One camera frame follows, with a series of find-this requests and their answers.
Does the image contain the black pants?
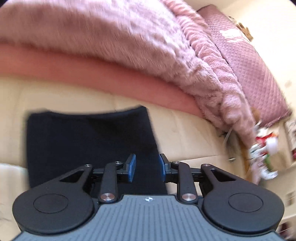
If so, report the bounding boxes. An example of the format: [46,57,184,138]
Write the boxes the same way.
[26,106,167,195]

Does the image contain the salmon pink bed sheet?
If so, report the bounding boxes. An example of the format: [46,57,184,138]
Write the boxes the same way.
[1,43,203,118]

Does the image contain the quilted pink headboard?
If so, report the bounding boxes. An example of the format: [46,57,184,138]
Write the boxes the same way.
[198,5,292,127]

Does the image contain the fluffy pink blanket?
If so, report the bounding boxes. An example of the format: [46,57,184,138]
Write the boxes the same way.
[1,1,255,147]

